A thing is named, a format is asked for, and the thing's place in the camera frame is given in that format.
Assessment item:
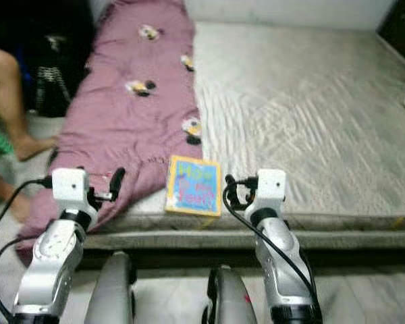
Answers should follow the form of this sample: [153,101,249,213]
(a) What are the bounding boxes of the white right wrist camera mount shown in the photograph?
[244,169,288,218]

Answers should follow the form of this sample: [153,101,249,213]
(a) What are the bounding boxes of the dark grey bed frame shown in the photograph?
[94,250,405,269]

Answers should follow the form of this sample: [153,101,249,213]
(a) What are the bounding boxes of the person in grey shorts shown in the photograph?
[0,44,58,223]

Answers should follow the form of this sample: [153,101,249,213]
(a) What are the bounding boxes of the grey left robot leg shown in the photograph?
[84,251,137,324]

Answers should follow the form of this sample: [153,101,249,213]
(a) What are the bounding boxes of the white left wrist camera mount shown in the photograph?
[51,167,99,227]

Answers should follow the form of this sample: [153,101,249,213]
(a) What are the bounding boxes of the black white striped bag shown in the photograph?
[35,34,74,119]

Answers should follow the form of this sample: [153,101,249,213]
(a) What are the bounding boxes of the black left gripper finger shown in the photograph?
[109,167,126,203]

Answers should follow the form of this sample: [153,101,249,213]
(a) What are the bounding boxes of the mauve cartoon print blanket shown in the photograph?
[16,0,207,267]

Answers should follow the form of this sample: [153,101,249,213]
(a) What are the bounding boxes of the grey patterned mattress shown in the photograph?
[94,19,405,252]

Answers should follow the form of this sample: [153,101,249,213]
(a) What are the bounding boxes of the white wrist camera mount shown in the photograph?
[244,169,288,218]
[51,167,99,227]

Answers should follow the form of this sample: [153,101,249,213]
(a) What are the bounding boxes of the colourful children's book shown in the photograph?
[165,155,223,218]

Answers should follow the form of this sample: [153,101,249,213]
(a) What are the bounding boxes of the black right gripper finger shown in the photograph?
[223,173,240,213]

